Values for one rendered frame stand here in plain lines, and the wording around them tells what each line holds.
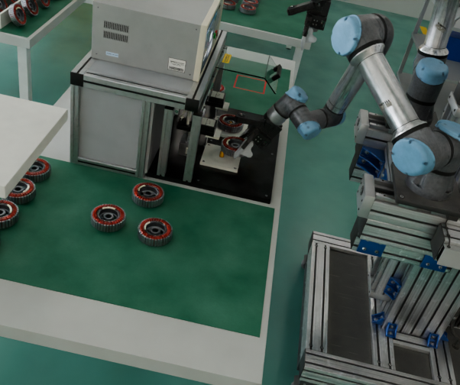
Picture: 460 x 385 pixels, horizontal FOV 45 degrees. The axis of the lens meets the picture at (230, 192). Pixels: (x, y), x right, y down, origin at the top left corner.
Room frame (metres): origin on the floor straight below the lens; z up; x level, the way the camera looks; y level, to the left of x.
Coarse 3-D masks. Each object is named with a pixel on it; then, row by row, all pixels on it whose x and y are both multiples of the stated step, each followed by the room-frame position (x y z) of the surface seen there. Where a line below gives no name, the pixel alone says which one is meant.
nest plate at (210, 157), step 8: (208, 144) 1.95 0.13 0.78; (208, 152) 1.90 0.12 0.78; (216, 152) 1.91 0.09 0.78; (200, 160) 1.82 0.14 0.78; (208, 160) 1.84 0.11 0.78; (216, 160) 1.85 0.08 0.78; (224, 160) 1.86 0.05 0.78; (232, 160) 1.87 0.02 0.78; (224, 168) 1.81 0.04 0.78; (232, 168) 1.82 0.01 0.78
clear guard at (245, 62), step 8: (224, 48) 2.28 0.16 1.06; (232, 48) 2.30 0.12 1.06; (232, 56) 2.22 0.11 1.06; (240, 56) 2.24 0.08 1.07; (248, 56) 2.26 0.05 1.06; (256, 56) 2.27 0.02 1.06; (264, 56) 2.29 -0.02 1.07; (216, 64) 2.10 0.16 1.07; (224, 64) 2.12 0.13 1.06; (232, 64) 2.14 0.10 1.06; (240, 64) 2.15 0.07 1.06; (248, 64) 2.17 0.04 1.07; (256, 64) 2.19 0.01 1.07; (264, 64) 2.21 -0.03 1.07; (272, 64) 2.27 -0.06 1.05; (240, 72) 2.08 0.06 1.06; (248, 72) 2.10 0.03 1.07; (256, 72) 2.11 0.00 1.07; (264, 72) 2.13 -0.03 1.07; (272, 72) 2.21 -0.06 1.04; (272, 80) 2.14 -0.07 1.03; (272, 88) 2.08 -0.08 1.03
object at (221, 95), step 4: (212, 92) 2.14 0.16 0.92; (216, 92) 2.15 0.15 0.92; (220, 92) 2.15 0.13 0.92; (212, 96) 2.10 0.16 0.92; (216, 96) 2.11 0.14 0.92; (220, 96) 2.12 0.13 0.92; (224, 96) 2.13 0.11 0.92; (208, 100) 2.11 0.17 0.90; (212, 100) 2.10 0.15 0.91; (216, 100) 2.10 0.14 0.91; (220, 100) 2.10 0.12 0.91; (224, 100) 2.13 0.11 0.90; (208, 104) 2.10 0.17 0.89; (212, 104) 2.10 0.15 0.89; (216, 104) 2.10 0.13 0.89; (220, 104) 2.10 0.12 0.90; (224, 104) 2.14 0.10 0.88; (228, 104) 2.15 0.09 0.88; (220, 108) 2.10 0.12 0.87; (224, 108) 2.10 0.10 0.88
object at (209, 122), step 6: (192, 120) 1.91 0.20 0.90; (204, 120) 1.90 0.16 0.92; (210, 120) 1.91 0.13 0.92; (216, 120) 1.92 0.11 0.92; (180, 126) 1.86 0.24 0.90; (186, 126) 1.86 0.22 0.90; (204, 126) 1.86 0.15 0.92; (210, 126) 1.86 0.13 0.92; (186, 132) 1.86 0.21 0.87; (204, 132) 1.85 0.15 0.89; (210, 132) 1.86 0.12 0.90; (216, 132) 1.89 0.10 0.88; (186, 138) 1.86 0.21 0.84; (216, 138) 1.86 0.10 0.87
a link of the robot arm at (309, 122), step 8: (296, 112) 1.82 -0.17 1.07; (304, 112) 1.82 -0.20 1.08; (312, 112) 1.84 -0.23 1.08; (320, 112) 1.86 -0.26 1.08; (296, 120) 1.81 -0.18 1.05; (304, 120) 1.80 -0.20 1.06; (312, 120) 1.80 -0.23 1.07; (320, 120) 1.83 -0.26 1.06; (296, 128) 1.81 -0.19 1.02; (304, 128) 1.78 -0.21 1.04; (312, 128) 1.77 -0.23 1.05; (320, 128) 1.80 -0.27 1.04; (304, 136) 1.77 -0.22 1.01; (312, 136) 1.79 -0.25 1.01
